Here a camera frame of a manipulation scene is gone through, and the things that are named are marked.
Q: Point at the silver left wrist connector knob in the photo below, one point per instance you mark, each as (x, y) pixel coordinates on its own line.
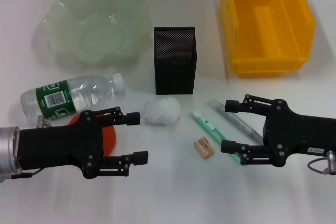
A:
(42, 121)

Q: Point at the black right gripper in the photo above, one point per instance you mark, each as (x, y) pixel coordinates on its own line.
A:
(294, 134)

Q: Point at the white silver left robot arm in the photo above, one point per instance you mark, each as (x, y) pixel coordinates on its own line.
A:
(9, 150)

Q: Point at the red tomato toy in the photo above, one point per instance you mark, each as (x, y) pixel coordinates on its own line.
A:
(109, 140)

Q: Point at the white paper ball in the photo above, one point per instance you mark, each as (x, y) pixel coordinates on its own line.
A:
(162, 111)

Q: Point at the pale green glass fruit plate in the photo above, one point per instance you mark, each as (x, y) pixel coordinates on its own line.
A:
(78, 24)

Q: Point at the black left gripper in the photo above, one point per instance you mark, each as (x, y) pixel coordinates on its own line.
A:
(57, 145)

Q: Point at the green utility knife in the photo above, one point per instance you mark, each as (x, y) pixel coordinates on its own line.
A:
(207, 125)

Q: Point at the grey glitter pen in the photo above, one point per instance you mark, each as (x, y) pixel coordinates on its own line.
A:
(236, 119)

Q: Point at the black mesh pen holder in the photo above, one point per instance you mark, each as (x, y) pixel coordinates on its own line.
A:
(174, 77)

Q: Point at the tan eraser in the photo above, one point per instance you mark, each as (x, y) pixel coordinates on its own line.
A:
(204, 148)

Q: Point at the yellow plastic bin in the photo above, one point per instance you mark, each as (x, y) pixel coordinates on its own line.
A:
(262, 64)

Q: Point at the clear green-label water bottle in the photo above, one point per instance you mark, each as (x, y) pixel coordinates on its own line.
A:
(78, 93)

